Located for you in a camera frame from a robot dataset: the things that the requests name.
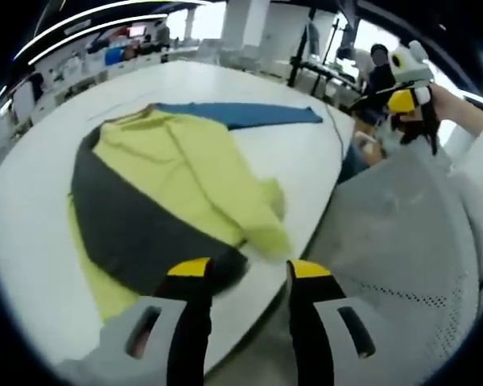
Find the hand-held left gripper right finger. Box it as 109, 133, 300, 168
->
285, 259, 387, 386

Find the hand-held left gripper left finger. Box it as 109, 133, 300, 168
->
58, 257, 214, 386

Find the yellow blue black garment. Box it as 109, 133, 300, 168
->
66, 101, 324, 322

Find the person's right hand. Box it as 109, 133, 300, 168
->
430, 84, 459, 122

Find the black metal stand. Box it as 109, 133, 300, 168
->
287, 19, 321, 97

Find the grey mesh office chair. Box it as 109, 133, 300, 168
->
303, 150, 483, 386

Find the white square pillar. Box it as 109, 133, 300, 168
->
221, 0, 275, 46

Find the blue barrel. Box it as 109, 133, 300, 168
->
104, 46, 126, 68

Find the long white counter cabinet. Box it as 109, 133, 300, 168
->
14, 47, 170, 121

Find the white ceiling light strip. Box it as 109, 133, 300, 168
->
27, 14, 170, 65
14, 0, 210, 60

